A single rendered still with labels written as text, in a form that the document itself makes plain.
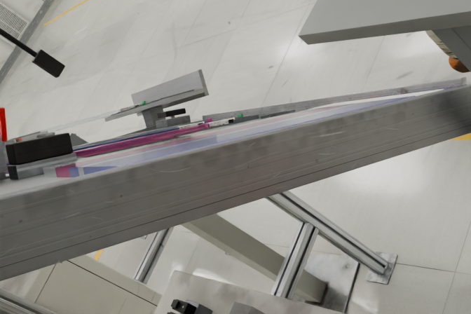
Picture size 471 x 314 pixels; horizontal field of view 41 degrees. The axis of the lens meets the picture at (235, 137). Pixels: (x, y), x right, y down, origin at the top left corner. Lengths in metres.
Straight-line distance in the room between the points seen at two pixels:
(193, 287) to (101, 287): 0.88
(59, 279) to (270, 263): 0.69
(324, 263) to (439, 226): 0.39
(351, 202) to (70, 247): 1.57
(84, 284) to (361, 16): 1.24
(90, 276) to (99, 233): 1.59
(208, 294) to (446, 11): 0.70
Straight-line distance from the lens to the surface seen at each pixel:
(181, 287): 1.33
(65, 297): 2.10
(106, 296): 2.15
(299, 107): 1.12
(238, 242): 1.70
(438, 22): 1.27
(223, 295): 1.20
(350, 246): 1.70
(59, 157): 0.84
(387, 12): 1.37
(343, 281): 1.89
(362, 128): 0.71
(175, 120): 1.35
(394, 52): 2.34
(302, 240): 1.59
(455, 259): 1.71
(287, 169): 0.64
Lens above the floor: 1.30
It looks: 28 degrees down
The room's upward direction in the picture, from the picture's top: 54 degrees counter-clockwise
